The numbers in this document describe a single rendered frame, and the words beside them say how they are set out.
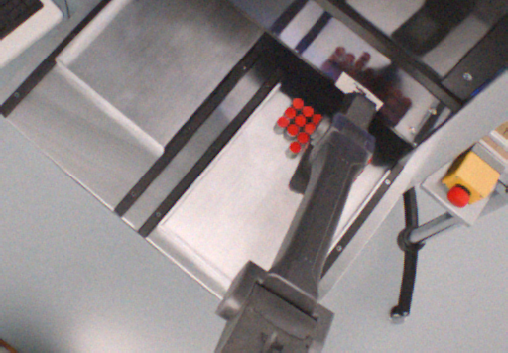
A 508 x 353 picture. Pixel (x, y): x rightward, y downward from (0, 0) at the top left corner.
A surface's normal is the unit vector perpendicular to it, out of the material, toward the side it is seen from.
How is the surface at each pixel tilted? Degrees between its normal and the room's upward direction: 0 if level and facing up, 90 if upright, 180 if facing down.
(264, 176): 0
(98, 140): 0
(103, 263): 0
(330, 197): 38
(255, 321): 29
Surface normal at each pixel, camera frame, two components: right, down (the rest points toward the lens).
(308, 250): 0.42, -0.70
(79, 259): 0.06, -0.30
